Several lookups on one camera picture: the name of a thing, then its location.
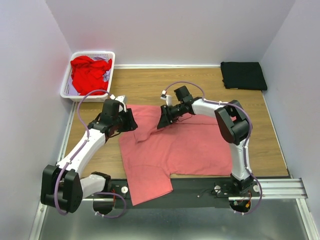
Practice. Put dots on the folded black t shirt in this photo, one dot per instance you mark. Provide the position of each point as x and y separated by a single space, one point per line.
243 76

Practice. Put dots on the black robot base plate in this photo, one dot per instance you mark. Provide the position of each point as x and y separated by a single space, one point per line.
217 192

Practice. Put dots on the white plastic laundry basket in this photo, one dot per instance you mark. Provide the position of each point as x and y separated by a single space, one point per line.
86 71

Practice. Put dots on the pink t shirt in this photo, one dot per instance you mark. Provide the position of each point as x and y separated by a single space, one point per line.
191 146

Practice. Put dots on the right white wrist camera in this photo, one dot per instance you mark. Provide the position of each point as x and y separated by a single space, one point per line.
166 97

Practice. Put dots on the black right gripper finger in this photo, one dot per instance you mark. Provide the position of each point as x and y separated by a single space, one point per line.
164 122
164 112

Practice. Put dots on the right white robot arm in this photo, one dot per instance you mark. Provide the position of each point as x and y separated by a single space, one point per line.
234 124

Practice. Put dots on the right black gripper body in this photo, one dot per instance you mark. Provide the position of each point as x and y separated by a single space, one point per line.
176 110

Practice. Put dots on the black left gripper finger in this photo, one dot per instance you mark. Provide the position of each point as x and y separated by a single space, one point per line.
132 127
129 115

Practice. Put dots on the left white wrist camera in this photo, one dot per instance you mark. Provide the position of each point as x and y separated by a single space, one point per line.
123 102

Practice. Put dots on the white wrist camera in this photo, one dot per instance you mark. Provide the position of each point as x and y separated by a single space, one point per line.
123 102
166 97

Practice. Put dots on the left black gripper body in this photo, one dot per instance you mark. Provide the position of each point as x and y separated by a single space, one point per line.
119 121

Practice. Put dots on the red t shirt in basket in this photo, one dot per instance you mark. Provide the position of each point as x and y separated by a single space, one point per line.
88 76

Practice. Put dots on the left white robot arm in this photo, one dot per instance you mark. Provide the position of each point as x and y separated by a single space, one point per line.
62 186

